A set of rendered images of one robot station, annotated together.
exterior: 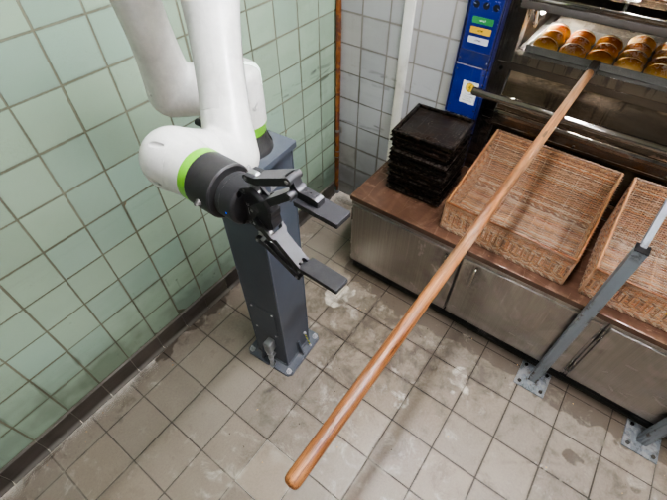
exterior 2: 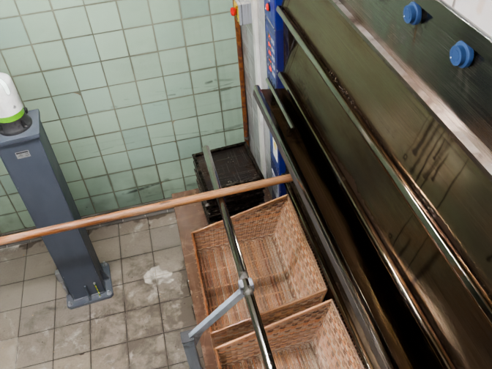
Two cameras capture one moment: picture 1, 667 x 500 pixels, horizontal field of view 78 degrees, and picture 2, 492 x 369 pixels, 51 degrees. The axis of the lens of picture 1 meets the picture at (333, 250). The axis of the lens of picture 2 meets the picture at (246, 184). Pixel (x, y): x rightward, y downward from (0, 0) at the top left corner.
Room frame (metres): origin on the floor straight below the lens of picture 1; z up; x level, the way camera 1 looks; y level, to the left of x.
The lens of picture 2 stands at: (0.35, -1.79, 2.49)
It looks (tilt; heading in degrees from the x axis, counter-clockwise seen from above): 43 degrees down; 44
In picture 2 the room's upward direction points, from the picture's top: 5 degrees counter-clockwise
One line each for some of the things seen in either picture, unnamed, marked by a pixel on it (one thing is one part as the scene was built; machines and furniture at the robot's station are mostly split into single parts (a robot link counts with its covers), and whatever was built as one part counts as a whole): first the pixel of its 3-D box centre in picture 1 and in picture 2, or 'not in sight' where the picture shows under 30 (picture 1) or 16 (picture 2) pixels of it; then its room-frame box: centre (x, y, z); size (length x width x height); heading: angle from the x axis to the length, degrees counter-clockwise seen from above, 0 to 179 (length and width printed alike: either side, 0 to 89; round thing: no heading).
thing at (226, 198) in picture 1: (253, 204); not in sight; (0.46, 0.12, 1.49); 0.09 x 0.07 x 0.08; 52
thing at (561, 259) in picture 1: (527, 200); (253, 269); (1.34, -0.84, 0.72); 0.56 x 0.49 x 0.28; 53
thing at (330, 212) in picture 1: (322, 208); not in sight; (0.38, 0.01, 1.56); 0.07 x 0.03 x 0.01; 52
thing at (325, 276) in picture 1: (324, 275); not in sight; (0.38, 0.01, 1.42); 0.07 x 0.03 x 0.01; 52
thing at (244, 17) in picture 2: not in sight; (243, 9); (2.06, -0.24, 1.46); 0.10 x 0.07 x 0.10; 54
